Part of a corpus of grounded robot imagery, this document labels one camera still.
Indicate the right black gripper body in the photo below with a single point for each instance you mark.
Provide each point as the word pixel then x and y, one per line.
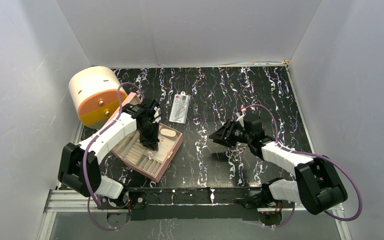
pixel 237 134

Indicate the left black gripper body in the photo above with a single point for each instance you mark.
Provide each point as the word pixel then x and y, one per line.
pixel 149 135

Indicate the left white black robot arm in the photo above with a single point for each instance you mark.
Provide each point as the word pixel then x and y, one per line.
pixel 79 167

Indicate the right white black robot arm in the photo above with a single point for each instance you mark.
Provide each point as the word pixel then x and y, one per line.
pixel 317 185

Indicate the silver jewelry in box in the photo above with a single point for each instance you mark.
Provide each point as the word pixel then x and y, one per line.
pixel 150 154

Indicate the pink open jewelry box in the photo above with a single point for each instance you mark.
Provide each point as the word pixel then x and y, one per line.
pixel 125 142

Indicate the white orange cylindrical drawer box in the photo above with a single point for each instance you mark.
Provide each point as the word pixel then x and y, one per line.
pixel 94 95

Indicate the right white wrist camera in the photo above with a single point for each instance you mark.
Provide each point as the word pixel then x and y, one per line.
pixel 240 116

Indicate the clear packaged necklace card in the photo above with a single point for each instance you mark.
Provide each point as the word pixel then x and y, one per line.
pixel 180 108

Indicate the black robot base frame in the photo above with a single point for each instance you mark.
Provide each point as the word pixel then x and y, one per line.
pixel 195 202

